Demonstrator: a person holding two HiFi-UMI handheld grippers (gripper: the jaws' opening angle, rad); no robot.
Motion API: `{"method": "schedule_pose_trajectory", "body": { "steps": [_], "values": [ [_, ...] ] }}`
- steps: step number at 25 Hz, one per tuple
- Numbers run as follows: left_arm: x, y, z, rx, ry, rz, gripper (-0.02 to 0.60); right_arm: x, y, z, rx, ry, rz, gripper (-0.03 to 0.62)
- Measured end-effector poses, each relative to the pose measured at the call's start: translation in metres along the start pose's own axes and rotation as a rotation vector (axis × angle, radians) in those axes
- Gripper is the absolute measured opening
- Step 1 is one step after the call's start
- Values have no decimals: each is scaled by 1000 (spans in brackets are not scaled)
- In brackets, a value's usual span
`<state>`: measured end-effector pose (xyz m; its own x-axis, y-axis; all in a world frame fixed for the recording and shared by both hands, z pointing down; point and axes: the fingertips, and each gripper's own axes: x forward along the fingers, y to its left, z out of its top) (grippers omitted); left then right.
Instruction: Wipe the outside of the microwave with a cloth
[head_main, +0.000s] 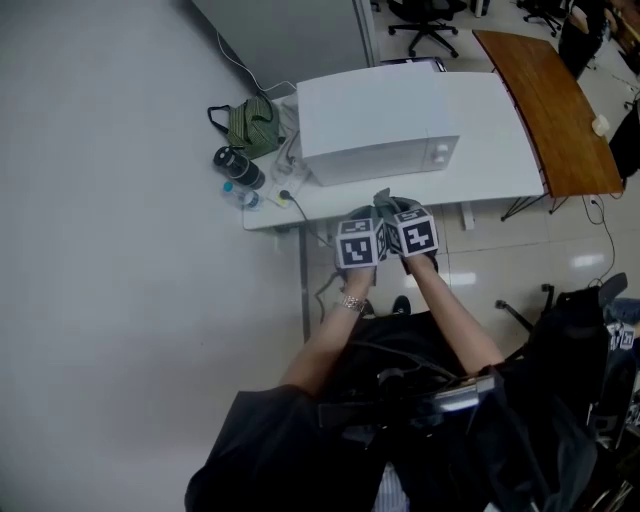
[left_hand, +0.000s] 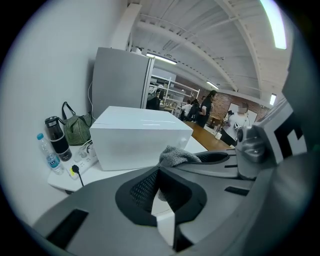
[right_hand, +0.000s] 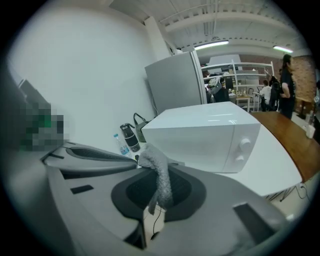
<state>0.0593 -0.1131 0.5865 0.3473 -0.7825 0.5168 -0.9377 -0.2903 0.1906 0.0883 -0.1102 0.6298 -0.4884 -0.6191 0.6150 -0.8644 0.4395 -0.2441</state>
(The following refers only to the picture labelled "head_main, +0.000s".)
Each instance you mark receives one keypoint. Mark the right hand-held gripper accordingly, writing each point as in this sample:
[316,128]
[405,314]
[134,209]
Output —
[416,236]

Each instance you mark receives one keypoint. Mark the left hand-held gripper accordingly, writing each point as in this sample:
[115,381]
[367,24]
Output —
[356,247]

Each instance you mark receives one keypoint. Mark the grey cloth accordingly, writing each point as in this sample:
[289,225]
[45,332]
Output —
[389,201]

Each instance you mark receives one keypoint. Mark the white microwave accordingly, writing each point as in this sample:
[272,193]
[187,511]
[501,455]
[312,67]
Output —
[370,115]

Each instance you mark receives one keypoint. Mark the person's left forearm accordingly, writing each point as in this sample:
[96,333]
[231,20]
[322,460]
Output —
[332,340]

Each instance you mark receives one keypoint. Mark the person's right forearm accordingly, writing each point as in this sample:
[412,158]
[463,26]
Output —
[452,320]

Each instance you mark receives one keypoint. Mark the silver wristwatch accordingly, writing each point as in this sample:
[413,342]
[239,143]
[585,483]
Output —
[353,303]

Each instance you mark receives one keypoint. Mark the person's black shoe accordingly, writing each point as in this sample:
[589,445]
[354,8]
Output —
[401,305]

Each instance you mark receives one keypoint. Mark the white power strip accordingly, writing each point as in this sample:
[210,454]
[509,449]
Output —
[284,192]

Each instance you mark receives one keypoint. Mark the clear plastic container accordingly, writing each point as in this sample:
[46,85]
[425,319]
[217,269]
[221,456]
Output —
[285,167]

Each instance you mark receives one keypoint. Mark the white table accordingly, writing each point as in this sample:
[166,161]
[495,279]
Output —
[480,150]

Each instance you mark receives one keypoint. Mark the clear plastic water bottle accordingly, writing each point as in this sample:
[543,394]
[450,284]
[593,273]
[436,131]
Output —
[242,196]

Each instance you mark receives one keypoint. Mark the black thermos bottle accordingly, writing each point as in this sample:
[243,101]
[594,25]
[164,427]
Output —
[240,167]

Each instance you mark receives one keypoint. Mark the green striped bag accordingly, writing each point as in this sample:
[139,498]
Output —
[252,127]

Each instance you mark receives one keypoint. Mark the brown wooden table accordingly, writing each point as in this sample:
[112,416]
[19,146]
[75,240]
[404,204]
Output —
[555,110]

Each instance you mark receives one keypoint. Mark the black chair with bag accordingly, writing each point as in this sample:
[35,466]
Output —
[575,360]

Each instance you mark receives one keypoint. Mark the black office chair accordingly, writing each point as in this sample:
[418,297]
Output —
[425,22]
[580,45]
[545,12]
[627,145]

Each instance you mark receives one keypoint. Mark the small white object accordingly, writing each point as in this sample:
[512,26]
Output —
[600,124]

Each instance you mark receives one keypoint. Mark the person's black clothing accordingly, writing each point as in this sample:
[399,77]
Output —
[280,450]

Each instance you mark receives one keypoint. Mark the black chest mount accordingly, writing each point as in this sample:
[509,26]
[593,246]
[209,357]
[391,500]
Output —
[425,400]

